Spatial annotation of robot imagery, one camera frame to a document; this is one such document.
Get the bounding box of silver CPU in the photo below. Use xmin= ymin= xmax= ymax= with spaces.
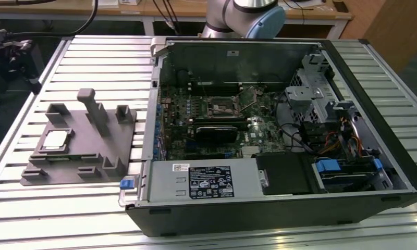
xmin=43 ymin=131 xmax=69 ymax=149

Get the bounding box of metal socket cover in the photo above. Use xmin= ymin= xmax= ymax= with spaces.
xmin=235 ymin=85 xmax=265 ymax=114

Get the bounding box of CPU socket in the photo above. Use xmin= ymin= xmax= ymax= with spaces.
xmin=204 ymin=95 xmax=247 ymax=117

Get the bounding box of wooden desk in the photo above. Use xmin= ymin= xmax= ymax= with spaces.
xmin=0 ymin=0 xmax=356 ymax=33

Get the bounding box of grey parts rack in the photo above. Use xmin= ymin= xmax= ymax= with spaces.
xmin=20 ymin=88 xmax=139 ymax=186

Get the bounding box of grey case latch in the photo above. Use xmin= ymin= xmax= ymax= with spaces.
xmin=149 ymin=36 xmax=168 ymax=57

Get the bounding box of green motherboard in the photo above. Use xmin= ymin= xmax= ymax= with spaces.
xmin=157 ymin=83 xmax=289 ymax=161

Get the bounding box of blue case latch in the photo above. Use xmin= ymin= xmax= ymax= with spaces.
xmin=120 ymin=176 xmax=140 ymax=190

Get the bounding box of black RAM slot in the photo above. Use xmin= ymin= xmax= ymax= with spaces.
xmin=189 ymin=90 xmax=243 ymax=95
xmin=189 ymin=85 xmax=243 ymax=89
xmin=187 ymin=87 xmax=244 ymax=92
xmin=187 ymin=82 xmax=244 ymax=86

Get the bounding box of grey power supply unit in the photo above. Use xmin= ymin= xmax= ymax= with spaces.
xmin=147 ymin=158 xmax=265 ymax=203

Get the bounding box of small graphics card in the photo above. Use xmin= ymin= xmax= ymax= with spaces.
xmin=193 ymin=125 xmax=237 ymax=146

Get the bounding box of silver chipset heatsink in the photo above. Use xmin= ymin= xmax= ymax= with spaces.
xmin=241 ymin=145 xmax=261 ymax=158

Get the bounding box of metal drive cage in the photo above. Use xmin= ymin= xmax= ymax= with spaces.
xmin=284 ymin=51 xmax=339 ymax=123

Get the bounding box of black open PC case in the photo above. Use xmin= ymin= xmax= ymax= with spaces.
xmin=124 ymin=36 xmax=417 ymax=238

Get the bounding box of black plastic drive cover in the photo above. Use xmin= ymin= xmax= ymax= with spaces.
xmin=255 ymin=152 xmax=317 ymax=196

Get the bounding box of blue disk carrier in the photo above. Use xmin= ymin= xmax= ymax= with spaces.
xmin=315 ymin=158 xmax=385 ymax=183

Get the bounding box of wooden cabinet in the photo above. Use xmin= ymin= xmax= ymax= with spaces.
xmin=343 ymin=0 xmax=417 ymax=72

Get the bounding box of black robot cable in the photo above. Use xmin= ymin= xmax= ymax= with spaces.
xmin=7 ymin=0 xmax=103 ymax=37

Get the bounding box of thin cable white plug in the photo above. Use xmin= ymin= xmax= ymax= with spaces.
xmin=152 ymin=0 xmax=177 ymax=29

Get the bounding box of yellow red wire bundle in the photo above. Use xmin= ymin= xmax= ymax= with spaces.
xmin=319 ymin=117 xmax=365 ymax=157

